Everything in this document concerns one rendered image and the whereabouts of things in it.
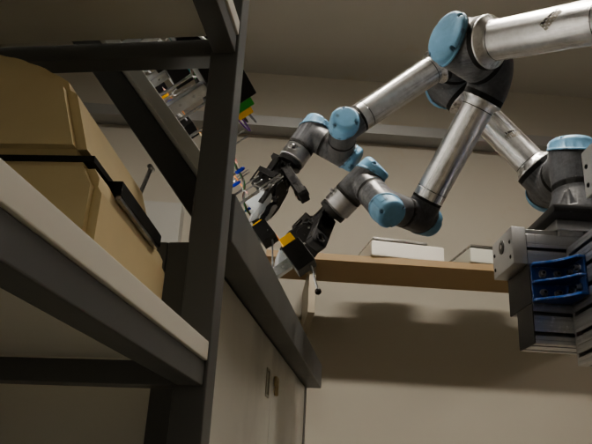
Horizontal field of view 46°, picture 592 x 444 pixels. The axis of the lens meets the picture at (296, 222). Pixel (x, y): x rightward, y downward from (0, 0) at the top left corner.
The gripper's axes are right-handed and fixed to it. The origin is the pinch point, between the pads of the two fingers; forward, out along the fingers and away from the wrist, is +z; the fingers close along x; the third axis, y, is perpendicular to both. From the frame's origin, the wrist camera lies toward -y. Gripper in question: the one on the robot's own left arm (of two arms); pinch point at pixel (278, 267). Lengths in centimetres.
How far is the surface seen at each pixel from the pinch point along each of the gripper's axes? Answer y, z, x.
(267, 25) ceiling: 207, -38, 43
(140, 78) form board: -65, -24, 49
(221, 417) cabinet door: -77, 2, 10
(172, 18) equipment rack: -75, -33, 50
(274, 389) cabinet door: -37.3, 10.0, -8.0
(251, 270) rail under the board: -72, -15, 21
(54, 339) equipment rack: -103, -7, 36
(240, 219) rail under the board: -77, -21, 27
